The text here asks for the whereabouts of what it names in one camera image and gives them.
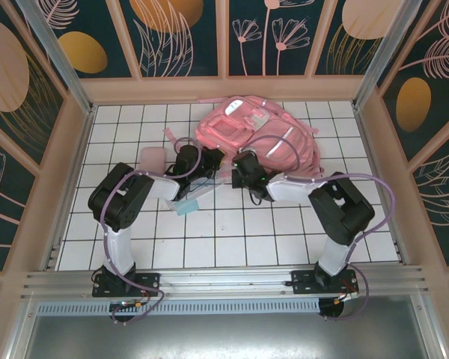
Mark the grey metal sheet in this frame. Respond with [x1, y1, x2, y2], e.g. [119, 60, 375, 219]
[7, 295, 446, 359]

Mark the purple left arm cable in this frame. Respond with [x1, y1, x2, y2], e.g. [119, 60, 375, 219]
[99, 136, 207, 326]

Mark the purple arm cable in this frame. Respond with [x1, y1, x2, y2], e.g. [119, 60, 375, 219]
[99, 136, 207, 326]
[241, 135, 396, 322]

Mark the aluminium mounting rail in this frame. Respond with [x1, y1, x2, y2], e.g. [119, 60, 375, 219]
[20, 266, 431, 300]

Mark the slotted grey cable tray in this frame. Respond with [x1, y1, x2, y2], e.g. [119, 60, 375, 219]
[35, 298, 323, 315]

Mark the pink pencil case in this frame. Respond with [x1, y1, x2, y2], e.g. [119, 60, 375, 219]
[140, 147, 167, 175]

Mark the small circuit board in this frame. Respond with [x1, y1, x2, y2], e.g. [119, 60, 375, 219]
[110, 300, 143, 311]

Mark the pink student backpack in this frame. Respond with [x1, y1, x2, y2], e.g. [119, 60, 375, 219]
[163, 95, 325, 180]

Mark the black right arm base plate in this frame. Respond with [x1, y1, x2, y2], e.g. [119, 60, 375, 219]
[290, 269, 360, 296]

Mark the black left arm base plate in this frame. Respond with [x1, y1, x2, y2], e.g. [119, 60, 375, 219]
[92, 272, 162, 298]

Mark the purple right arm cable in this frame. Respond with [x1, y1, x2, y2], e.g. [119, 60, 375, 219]
[241, 135, 396, 322]

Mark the light blue note pad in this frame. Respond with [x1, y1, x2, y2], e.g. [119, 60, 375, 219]
[174, 197, 201, 217]

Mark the clear plastic pencil pouch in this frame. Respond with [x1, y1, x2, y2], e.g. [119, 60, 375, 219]
[165, 168, 235, 215]

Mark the aluminium frame post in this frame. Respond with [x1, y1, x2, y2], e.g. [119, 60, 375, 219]
[14, 0, 98, 117]
[351, 0, 422, 109]

